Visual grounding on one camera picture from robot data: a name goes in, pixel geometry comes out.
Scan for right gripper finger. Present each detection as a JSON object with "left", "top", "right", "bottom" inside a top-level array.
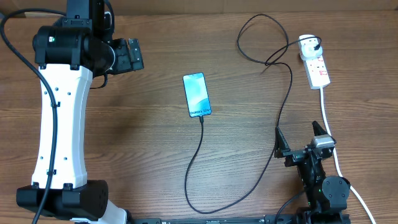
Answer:
[
  {"left": 274, "top": 126, "right": 291, "bottom": 158},
  {"left": 312, "top": 121, "right": 328, "bottom": 136}
]

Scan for blue Galaxy smartphone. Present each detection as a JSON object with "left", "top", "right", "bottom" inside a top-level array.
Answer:
[{"left": 182, "top": 73, "right": 212, "bottom": 118}]

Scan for black USB charging cable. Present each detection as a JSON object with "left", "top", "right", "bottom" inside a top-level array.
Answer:
[{"left": 183, "top": 14, "right": 323, "bottom": 215}]

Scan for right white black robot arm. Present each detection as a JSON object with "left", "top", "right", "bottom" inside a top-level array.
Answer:
[{"left": 274, "top": 121, "right": 351, "bottom": 223}]

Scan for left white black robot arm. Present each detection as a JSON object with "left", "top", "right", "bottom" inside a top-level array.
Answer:
[{"left": 16, "top": 1, "right": 144, "bottom": 223}]

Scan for white charger plug adapter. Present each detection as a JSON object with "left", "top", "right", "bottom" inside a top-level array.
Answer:
[{"left": 298, "top": 34, "right": 323, "bottom": 61}]

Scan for white power strip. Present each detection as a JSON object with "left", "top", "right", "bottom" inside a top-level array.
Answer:
[{"left": 303, "top": 56, "right": 331, "bottom": 90}]

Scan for white power strip cord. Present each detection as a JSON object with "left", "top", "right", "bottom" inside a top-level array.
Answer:
[{"left": 319, "top": 86, "right": 377, "bottom": 224}]

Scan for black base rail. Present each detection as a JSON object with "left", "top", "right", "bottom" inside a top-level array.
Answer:
[{"left": 127, "top": 214, "right": 351, "bottom": 224}]

